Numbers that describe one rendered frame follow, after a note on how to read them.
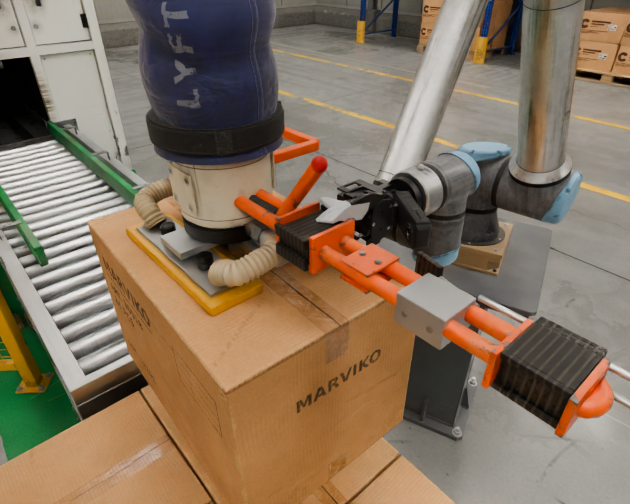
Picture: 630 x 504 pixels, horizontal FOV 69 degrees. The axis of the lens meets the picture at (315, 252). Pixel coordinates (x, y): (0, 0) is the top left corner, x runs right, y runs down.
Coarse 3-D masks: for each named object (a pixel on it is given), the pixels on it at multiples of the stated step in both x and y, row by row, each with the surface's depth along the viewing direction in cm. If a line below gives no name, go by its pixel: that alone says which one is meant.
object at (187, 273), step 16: (144, 224) 93; (160, 224) 92; (176, 224) 92; (144, 240) 88; (160, 240) 87; (160, 256) 83; (176, 256) 82; (192, 256) 82; (208, 256) 78; (224, 256) 83; (176, 272) 79; (192, 272) 78; (192, 288) 75; (208, 288) 74; (224, 288) 74; (240, 288) 75; (256, 288) 76; (208, 304) 72; (224, 304) 72
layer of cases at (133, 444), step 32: (96, 416) 118; (128, 416) 118; (160, 416) 118; (32, 448) 111; (64, 448) 111; (96, 448) 111; (128, 448) 111; (160, 448) 111; (384, 448) 111; (0, 480) 104; (32, 480) 104; (64, 480) 104; (96, 480) 104; (128, 480) 104; (160, 480) 104; (192, 480) 104; (352, 480) 104; (384, 480) 104; (416, 480) 104
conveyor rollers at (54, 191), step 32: (0, 160) 266; (32, 160) 262; (64, 160) 264; (32, 192) 228; (64, 192) 229; (96, 192) 230; (0, 224) 201; (32, 224) 201; (64, 224) 201; (32, 256) 180; (64, 256) 180; (96, 256) 179; (64, 288) 165; (96, 288) 164; (64, 320) 150; (96, 320) 149; (128, 352) 139
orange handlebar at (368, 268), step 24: (312, 144) 98; (264, 192) 78; (264, 216) 71; (336, 264) 61; (360, 264) 59; (384, 264) 59; (360, 288) 59; (384, 288) 56; (480, 312) 51; (456, 336) 49; (480, 336) 48; (504, 336) 49; (600, 384) 43; (600, 408) 41
